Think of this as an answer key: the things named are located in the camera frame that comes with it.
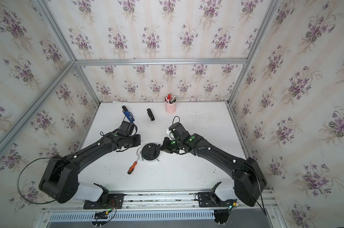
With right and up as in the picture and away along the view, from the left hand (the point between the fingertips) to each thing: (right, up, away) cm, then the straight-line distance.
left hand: (142, 142), depth 87 cm
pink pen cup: (+17, +22, +23) cm, 36 cm away
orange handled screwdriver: (-5, -15, -3) cm, 16 cm away
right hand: (+12, -2, -11) cm, 17 cm away
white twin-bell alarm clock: (+5, -6, -1) cm, 8 cm away
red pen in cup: (+16, +30, +20) cm, 40 cm away
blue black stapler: (-16, +17, +21) cm, 31 cm away
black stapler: (+2, +17, +21) cm, 27 cm away
